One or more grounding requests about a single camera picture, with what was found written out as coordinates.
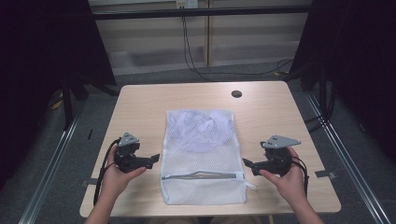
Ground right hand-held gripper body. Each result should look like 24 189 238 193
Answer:
260 133 303 178

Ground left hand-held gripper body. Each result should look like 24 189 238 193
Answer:
113 132 148 175

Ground white mesh laundry bag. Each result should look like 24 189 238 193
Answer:
159 108 258 206

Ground person's left hand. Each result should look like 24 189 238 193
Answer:
100 145 148 201

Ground person's right hand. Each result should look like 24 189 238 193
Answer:
258 146 308 204

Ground grey tape piece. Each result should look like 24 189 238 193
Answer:
80 177 99 189
314 169 338 180

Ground white garment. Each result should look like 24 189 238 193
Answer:
169 110 233 154

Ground black metal stand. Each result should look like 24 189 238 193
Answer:
61 74 92 131

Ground yellow floor item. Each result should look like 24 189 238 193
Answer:
49 96 65 111

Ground dark curtain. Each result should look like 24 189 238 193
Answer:
0 0 118 190
289 0 396 164

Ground black horizontal metal bar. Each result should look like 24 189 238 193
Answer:
92 5 313 21

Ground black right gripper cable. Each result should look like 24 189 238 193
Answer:
290 155 310 199

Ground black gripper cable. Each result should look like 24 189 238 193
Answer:
92 137 121 207
290 155 310 199

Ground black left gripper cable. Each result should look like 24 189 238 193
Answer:
92 137 121 207

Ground black floor cables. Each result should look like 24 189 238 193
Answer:
304 85 337 134

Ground metal floor rail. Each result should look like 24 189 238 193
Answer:
305 91 392 224
18 116 81 224

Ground long black wall cable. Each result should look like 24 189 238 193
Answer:
181 15 294 83

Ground white wall outlet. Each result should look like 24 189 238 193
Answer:
175 0 200 9

